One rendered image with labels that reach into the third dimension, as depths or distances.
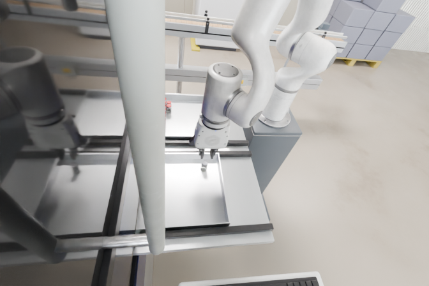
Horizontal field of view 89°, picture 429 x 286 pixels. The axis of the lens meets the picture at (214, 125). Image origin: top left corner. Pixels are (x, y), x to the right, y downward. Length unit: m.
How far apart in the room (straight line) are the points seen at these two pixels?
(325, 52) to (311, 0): 0.22
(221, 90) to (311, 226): 1.59
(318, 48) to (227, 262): 1.33
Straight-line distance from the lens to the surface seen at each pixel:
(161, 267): 1.61
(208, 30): 1.75
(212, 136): 0.64
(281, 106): 1.06
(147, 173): 0.18
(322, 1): 0.78
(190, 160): 0.84
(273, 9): 0.51
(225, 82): 0.49
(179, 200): 0.76
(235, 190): 0.81
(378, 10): 4.15
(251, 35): 0.50
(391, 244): 2.30
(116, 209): 0.41
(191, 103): 1.07
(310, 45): 0.92
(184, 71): 1.92
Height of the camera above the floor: 1.58
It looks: 45 degrees down
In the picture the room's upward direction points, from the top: 13 degrees clockwise
